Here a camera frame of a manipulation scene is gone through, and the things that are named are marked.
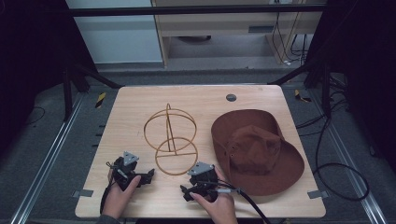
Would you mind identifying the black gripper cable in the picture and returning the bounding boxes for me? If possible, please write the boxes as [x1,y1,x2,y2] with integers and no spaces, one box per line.
[199,180,273,224]
[98,161,125,217]

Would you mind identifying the aluminium floor rail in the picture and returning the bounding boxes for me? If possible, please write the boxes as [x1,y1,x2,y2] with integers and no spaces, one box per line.
[9,92,86,224]
[309,89,389,224]

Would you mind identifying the black metal stand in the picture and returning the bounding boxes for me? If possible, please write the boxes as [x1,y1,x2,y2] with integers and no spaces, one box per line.
[268,61,332,119]
[61,61,124,123]

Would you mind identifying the white cabinet panel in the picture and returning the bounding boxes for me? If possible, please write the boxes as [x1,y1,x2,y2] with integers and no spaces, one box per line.
[64,0,164,65]

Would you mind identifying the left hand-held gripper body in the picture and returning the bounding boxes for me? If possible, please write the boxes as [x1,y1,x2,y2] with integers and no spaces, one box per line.
[106,150,140,191]

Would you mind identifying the yellow black striped tape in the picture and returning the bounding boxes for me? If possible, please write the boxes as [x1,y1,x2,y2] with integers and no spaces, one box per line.
[94,91,107,109]
[293,89,313,104]

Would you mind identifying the grey metal table bracket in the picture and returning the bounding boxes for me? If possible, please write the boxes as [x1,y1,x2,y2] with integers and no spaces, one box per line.
[71,189,94,199]
[306,189,330,200]

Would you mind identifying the thin black floor cable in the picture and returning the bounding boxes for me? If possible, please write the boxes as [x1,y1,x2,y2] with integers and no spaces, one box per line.
[25,105,47,127]

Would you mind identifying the black horizontal frame bar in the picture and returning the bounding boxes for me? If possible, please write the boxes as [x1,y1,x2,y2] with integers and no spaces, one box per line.
[66,3,329,18]

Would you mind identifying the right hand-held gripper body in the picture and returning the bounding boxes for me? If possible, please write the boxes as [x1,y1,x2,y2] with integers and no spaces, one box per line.
[186,161,219,203]

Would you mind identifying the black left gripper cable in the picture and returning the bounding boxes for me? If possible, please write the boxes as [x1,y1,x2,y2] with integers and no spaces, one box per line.
[98,161,125,217]

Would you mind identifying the black looped floor cable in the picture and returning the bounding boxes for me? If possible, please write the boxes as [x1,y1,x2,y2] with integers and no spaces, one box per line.
[294,74,371,203]

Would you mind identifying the dark curtain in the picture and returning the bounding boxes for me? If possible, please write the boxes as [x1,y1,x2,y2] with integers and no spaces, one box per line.
[0,0,98,157]
[303,0,396,174]

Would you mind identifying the light wooden desk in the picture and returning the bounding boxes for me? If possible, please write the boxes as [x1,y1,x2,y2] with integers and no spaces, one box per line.
[150,0,329,68]

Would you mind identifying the person's left hand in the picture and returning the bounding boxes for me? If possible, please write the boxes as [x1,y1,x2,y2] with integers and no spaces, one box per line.
[102,169,142,220]

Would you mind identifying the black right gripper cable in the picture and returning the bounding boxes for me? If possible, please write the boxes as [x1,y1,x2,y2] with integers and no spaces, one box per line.
[199,180,273,224]

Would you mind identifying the person's right hand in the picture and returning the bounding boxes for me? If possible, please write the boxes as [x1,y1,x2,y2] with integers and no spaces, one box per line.
[189,167,239,224]

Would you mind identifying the gold wire hat stand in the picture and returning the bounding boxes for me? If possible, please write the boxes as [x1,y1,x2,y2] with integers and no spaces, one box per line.
[143,103,200,176]

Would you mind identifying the black hanging desk cables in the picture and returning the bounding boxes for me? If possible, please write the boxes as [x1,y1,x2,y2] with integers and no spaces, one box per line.
[271,0,310,67]

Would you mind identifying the brown brimmed hat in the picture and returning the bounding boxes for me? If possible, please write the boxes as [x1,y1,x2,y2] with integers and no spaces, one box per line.
[210,108,306,197]

